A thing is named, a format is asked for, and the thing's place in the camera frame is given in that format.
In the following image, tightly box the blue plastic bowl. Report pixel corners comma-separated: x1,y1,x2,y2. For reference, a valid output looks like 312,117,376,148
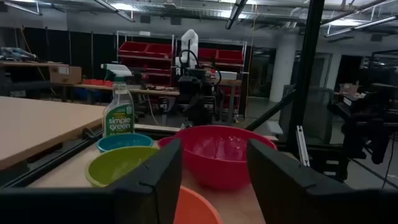
96,133,154,154

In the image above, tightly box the light wooden side table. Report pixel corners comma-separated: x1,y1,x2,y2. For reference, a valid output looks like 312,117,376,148
0,95,107,171

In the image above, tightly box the metal shelf with red bins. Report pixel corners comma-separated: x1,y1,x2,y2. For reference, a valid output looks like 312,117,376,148
116,30,177,88
197,38,249,116

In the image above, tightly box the small red plastic bowl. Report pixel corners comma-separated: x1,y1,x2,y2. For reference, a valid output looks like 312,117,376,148
157,136,175,149

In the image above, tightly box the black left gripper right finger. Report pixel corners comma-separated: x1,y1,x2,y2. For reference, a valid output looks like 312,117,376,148
246,138,398,224

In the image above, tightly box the grey office chair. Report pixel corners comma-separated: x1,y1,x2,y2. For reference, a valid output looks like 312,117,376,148
277,84,336,146

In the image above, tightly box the aluminium rail bracket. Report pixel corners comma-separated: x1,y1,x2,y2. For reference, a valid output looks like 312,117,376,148
295,124,311,168

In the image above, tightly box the white round column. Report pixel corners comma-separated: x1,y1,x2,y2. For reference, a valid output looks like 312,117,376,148
268,32,300,104

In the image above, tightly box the large red plastic bowl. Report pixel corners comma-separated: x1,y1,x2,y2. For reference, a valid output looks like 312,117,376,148
173,124,279,191

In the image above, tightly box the black frame post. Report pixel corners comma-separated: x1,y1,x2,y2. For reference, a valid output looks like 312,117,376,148
286,0,326,152

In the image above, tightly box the black diagonal frame strut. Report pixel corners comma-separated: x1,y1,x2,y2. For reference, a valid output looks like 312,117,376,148
244,90,296,132

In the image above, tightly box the long wooden workbench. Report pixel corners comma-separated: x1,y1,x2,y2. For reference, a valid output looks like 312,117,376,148
51,81,180,97

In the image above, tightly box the orange plastic bowl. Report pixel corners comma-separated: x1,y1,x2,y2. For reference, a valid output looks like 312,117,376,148
173,185,224,224

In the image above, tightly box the brown cardboard box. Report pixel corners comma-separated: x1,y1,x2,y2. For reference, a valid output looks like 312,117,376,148
49,64,83,85

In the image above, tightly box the green plastic bowl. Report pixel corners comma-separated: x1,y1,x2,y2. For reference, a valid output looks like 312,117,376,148
84,146,160,189

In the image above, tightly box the green cleaner spray bottle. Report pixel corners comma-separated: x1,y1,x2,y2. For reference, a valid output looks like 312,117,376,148
100,63,136,138

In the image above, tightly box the black robot station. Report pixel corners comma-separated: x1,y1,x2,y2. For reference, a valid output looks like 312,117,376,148
328,82,398,166

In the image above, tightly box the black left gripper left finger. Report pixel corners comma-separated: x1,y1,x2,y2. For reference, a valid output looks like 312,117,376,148
107,138,183,224

